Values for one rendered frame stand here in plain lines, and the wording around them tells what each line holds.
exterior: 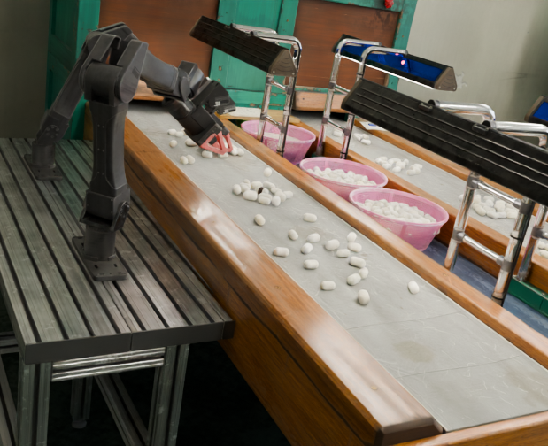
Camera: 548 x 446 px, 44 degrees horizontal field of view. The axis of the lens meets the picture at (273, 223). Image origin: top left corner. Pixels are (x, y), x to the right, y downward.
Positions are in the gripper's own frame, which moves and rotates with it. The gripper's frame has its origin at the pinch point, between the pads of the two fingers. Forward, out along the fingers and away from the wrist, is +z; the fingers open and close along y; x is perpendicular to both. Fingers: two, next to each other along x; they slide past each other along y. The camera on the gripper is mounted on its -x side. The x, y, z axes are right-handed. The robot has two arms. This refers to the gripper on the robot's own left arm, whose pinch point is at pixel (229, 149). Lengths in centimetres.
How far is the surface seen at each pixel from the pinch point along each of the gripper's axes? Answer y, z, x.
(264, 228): -57, -10, 11
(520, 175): -114, -23, -21
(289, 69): -26.4, -18.2, -23.8
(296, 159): 11.4, 27.9, -15.1
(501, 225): -59, 46, -36
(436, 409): -125, -14, 14
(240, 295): -84, -23, 24
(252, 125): 33.0, 18.2, -14.7
